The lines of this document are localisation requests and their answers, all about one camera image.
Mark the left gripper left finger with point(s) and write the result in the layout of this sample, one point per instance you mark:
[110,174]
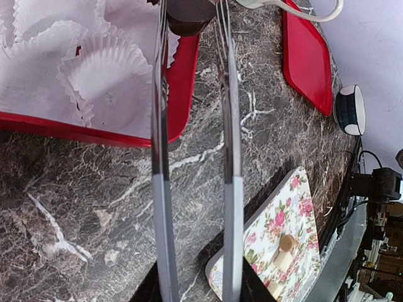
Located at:
[149,289]

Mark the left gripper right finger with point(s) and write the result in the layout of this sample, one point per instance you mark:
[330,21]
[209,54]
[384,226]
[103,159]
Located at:
[253,289]

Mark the dark square chocolate bottom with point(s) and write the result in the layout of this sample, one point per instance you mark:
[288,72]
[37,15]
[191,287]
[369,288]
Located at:
[189,17]

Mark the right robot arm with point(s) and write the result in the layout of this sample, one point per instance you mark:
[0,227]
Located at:
[378,188]

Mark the white chocolate bar middle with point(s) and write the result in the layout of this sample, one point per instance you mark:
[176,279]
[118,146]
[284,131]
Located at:
[274,288]

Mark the white chocolate cube upper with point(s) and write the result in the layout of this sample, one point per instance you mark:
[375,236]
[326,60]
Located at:
[284,260]

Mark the caramel chocolate upper right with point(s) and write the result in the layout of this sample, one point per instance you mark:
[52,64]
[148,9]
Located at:
[287,243]

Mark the red chocolate box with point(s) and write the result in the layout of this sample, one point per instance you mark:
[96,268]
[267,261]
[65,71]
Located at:
[79,70]

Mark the floral rectangular tray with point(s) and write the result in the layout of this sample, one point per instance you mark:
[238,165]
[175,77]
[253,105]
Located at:
[274,255]

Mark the white and dark bowl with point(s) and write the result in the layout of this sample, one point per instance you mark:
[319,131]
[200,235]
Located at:
[349,110]

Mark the red box lid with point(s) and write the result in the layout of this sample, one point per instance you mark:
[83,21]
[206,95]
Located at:
[307,62]

